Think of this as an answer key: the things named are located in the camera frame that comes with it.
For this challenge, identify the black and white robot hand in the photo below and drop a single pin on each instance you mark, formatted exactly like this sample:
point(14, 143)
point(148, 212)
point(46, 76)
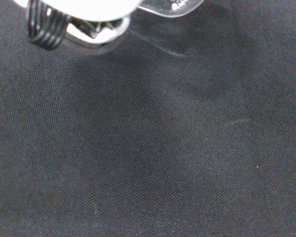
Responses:
point(88, 12)

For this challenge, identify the black table cloth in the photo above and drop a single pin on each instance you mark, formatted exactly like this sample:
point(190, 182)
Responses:
point(148, 138)

